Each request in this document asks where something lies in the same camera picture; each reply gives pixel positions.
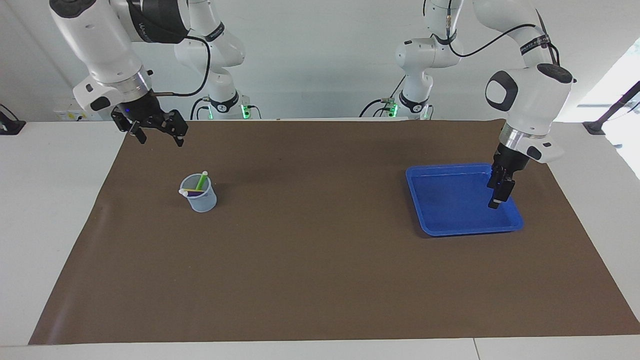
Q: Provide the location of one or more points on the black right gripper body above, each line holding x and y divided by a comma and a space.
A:
142, 110

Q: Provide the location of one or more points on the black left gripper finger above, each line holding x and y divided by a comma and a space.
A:
508, 190
496, 190

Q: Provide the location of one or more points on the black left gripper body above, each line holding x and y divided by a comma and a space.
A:
511, 160

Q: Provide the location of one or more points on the translucent plastic cup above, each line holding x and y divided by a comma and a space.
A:
202, 202

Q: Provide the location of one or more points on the blue plastic tray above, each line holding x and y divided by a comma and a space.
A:
450, 205

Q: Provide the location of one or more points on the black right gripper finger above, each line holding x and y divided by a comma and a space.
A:
177, 127
137, 132

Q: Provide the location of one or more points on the black stand with pole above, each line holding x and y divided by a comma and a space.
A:
597, 126

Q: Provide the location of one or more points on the black table clamp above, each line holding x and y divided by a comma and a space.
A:
9, 125

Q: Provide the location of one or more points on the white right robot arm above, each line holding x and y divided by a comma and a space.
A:
100, 45

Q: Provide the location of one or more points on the brown table mat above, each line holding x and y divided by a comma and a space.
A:
310, 260

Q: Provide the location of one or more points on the white wall socket box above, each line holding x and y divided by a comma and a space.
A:
75, 109

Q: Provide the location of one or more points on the yellow pen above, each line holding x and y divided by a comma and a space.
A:
183, 192

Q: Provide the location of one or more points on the green pen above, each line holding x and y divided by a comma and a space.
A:
201, 181

